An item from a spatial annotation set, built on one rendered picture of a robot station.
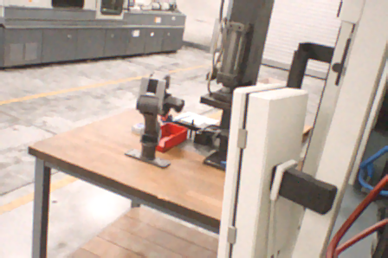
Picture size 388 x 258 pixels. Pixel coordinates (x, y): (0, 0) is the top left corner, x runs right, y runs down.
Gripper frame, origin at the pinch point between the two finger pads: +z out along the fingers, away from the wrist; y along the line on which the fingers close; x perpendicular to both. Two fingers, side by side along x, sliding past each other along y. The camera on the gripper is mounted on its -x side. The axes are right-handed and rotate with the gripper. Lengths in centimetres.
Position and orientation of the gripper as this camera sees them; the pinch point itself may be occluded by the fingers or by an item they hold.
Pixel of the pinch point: (164, 119)
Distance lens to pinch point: 191.3
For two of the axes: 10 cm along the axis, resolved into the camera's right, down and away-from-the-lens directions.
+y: 4.3, -6.8, 5.9
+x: -9.0, -2.9, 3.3
